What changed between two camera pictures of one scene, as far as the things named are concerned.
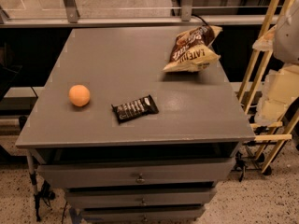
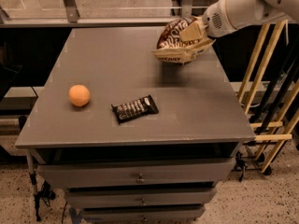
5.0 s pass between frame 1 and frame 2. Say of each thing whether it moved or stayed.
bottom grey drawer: stayed
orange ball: stayed
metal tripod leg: stayed
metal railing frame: stayed
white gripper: moved
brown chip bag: moved
